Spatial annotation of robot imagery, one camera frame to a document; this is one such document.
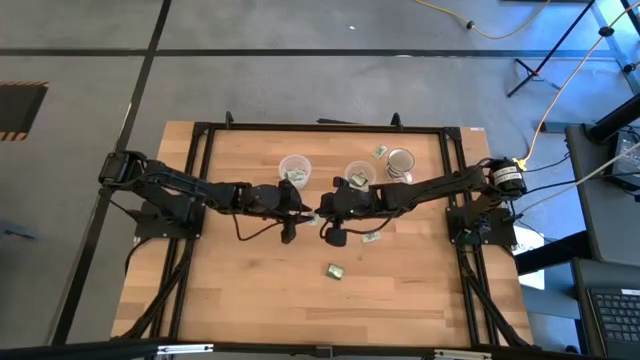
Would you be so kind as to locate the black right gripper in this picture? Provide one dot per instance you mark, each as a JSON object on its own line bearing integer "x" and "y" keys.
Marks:
{"x": 350, "y": 205}

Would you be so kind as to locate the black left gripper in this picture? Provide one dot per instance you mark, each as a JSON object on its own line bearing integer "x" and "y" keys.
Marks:
{"x": 272, "y": 200}

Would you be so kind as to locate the dark green sweetener packet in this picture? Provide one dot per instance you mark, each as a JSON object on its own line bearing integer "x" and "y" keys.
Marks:
{"x": 335, "y": 271}
{"x": 359, "y": 179}

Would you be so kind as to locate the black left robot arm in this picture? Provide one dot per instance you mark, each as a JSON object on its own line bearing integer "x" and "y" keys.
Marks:
{"x": 175, "y": 182}

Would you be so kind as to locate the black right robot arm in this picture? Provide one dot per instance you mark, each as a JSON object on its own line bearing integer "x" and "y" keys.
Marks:
{"x": 440, "y": 187}

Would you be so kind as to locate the tall clear plastic cup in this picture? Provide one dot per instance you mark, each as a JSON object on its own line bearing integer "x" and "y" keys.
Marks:
{"x": 294, "y": 162}

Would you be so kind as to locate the short clear plastic cup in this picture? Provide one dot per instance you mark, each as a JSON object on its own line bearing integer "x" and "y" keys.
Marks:
{"x": 367, "y": 167}

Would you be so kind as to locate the blue white patterned mug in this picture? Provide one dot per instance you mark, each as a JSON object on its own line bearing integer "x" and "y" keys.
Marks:
{"x": 400, "y": 161}

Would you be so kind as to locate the white paper sheet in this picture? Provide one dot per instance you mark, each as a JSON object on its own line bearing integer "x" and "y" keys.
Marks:
{"x": 532, "y": 240}

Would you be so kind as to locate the black desk bar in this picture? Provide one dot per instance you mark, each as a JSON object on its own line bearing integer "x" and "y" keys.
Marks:
{"x": 550, "y": 255}

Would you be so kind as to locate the black tripod stand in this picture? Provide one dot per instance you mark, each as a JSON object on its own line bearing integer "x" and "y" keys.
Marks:
{"x": 534, "y": 73}

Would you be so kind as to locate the black pole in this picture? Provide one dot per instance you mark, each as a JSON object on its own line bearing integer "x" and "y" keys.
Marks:
{"x": 612, "y": 120}

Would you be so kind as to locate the black orange-striped floor hatch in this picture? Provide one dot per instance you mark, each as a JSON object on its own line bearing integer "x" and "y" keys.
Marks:
{"x": 17, "y": 110}

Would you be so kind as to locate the dark desk device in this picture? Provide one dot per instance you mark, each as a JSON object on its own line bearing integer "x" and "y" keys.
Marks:
{"x": 627, "y": 160}

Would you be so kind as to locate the black laptop keyboard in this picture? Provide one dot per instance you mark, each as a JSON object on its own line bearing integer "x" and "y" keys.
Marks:
{"x": 617, "y": 320}

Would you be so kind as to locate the grey metal stand leg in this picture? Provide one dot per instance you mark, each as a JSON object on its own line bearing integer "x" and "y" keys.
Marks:
{"x": 620, "y": 50}

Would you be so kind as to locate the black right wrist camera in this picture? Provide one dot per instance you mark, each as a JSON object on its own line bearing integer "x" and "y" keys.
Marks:
{"x": 336, "y": 237}

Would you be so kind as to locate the black aluminium table frame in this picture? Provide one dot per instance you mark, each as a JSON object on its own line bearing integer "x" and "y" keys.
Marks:
{"x": 325, "y": 128}

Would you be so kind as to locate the black beam centre mount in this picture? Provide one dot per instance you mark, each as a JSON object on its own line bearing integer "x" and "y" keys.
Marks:
{"x": 324, "y": 352}

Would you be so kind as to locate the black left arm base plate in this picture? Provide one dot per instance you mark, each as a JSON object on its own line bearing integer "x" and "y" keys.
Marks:
{"x": 150, "y": 231}

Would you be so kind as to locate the silver beam bracket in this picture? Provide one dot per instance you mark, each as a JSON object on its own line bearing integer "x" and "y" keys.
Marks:
{"x": 462, "y": 355}
{"x": 185, "y": 349}

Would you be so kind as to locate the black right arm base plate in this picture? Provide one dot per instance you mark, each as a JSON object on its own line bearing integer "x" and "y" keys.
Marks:
{"x": 505, "y": 237}

